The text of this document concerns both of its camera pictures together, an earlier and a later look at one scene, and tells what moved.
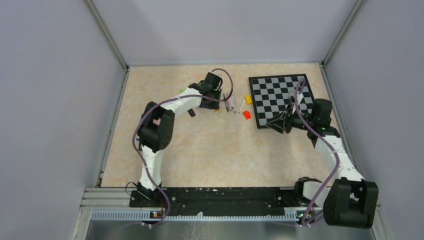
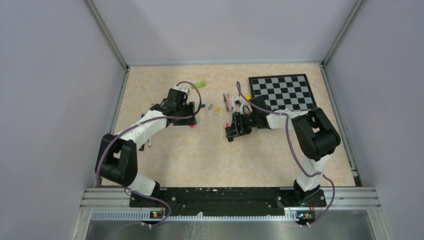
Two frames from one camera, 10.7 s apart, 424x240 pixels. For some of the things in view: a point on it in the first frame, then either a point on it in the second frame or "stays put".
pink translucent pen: [229, 102] stays put
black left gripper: [215, 105] -> [188, 121]
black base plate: [252, 201] stays put
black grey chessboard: [269, 95] stays put
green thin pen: [227, 108] stays put
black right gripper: [278, 125] -> [237, 127]
